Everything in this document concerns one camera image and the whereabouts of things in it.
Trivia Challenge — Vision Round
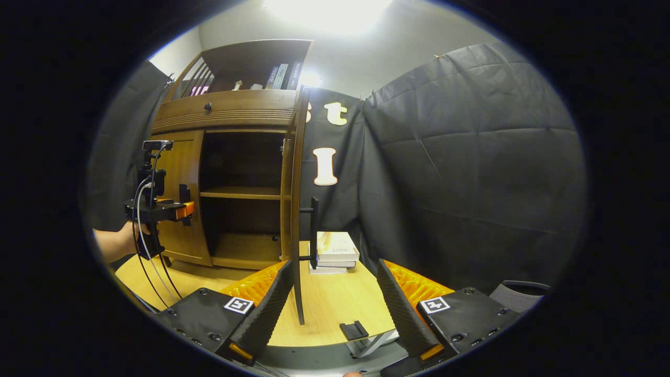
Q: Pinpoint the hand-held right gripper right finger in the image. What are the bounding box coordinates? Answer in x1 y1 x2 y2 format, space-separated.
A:
377 259 521 367

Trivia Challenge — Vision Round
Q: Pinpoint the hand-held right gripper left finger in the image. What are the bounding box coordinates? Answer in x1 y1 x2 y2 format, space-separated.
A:
157 260 295 367

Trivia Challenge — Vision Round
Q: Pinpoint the wooden shoe cabinet door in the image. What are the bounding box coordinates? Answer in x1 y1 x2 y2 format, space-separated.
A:
156 130 213 267
289 86 320 325

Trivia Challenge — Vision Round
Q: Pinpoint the wooden double-door shoe cabinet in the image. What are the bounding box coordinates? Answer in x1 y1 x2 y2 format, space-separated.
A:
149 39 314 270

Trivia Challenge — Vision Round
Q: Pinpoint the grey metal table leg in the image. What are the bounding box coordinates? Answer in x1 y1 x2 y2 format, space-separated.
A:
348 329 401 359

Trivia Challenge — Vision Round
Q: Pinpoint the black table clamp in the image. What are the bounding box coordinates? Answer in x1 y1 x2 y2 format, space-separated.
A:
339 320 370 341

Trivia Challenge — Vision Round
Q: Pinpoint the white book with orange print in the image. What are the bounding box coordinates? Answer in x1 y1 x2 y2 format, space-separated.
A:
317 231 361 262

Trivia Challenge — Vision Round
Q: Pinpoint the large ceiling light panel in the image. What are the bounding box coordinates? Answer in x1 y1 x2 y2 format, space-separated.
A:
262 0 393 35

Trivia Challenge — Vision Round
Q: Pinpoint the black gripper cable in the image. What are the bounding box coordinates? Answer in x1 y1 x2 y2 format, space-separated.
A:
131 178 184 311

